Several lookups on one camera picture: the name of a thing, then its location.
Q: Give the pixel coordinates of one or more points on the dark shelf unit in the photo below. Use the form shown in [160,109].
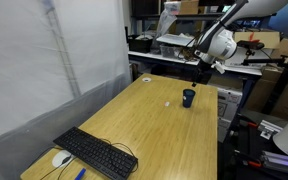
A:
[144,8]

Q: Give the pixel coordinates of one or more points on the black storage bin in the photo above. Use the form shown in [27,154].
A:
[140,44]

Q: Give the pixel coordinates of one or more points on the small cardboard box on shelf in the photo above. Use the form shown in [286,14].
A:
[188,6]

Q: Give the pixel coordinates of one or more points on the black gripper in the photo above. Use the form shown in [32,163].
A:
[201,70]

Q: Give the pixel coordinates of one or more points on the cardboard box with red mark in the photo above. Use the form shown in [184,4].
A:
[267,36]

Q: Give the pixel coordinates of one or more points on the black camera stand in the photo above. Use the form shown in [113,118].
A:
[277,83]

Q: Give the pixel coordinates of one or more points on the long aluminium extrusion rail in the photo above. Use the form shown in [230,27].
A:
[280,163]

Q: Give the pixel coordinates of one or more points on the white computer mouse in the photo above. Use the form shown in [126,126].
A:
[60,158]

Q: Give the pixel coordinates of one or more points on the black computer keyboard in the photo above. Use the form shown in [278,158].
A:
[95,152]

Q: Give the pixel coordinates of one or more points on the white printed box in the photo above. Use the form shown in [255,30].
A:
[229,103]

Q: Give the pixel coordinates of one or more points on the metal truss behind sheet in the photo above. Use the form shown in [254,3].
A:
[65,60]

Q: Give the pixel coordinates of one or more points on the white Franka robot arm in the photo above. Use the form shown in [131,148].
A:
[217,45]

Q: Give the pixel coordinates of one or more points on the clear plastic bag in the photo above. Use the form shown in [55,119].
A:
[165,21]

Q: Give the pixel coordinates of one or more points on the plain tilted cardboard box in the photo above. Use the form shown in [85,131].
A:
[287,48]

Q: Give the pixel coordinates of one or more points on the blue marker pen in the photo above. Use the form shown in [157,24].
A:
[80,173]

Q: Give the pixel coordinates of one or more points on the short aluminium extrusion piece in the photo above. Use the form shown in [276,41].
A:
[269,128]

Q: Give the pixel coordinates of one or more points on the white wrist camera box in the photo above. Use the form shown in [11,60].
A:
[219,67]

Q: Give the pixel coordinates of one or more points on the white flat tray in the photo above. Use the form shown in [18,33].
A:
[175,39]

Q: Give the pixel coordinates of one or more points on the clear plastic container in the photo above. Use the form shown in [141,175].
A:
[170,51]

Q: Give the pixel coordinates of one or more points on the dark blue plastic cup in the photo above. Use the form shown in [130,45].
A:
[188,99]

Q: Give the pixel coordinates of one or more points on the small white and red sticker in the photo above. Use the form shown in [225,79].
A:
[166,104]

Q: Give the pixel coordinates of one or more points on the white backdrop sheet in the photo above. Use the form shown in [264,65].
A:
[20,66]

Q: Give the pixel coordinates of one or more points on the white workbench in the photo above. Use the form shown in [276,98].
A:
[150,55]

